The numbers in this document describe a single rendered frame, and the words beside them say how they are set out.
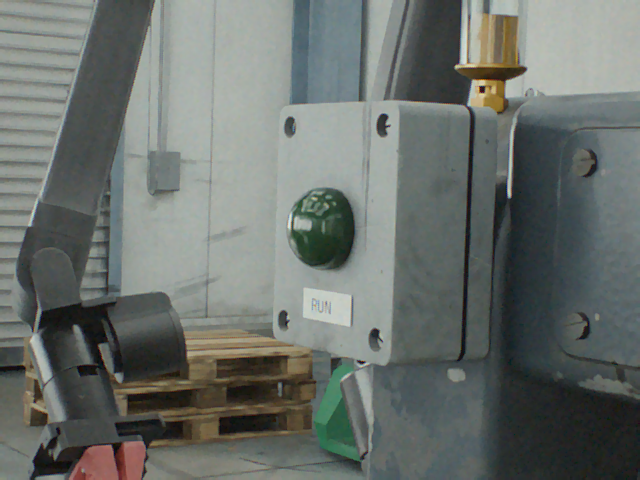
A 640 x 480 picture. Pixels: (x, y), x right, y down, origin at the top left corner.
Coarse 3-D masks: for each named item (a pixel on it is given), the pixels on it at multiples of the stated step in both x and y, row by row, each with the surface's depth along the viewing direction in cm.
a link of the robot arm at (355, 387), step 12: (360, 360) 79; (360, 372) 77; (348, 384) 78; (360, 384) 77; (348, 396) 78; (360, 396) 77; (348, 408) 78; (360, 408) 77; (360, 420) 77; (360, 432) 77; (360, 444) 77; (360, 456) 77
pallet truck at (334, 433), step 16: (336, 368) 628; (352, 368) 620; (336, 384) 619; (336, 400) 609; (320, 416) 608; (336, 416) 605; (320, 432) 604; (336, 432) 603; (352, 432) 608; (336, 448) 594; (352, 448) 584
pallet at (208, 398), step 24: (240, 360) 700; (192, 384) 618; (216, 384) 626; (240, 384) 634; (264, 384) 682; (288, 384) 655; (312, 384) 659; (120, 408) 597; (192, 408) 623; (216, 408) 627; (240, 408) 635
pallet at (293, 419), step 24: (24, 408) 660; (144, 408) 633; (168, 408) 636; (264, 408) 642; (288, 408) 648; (312, 408) 655; (192, 432) 620; (216, 432) 627; (264, 432) 644; (288, 432) 649
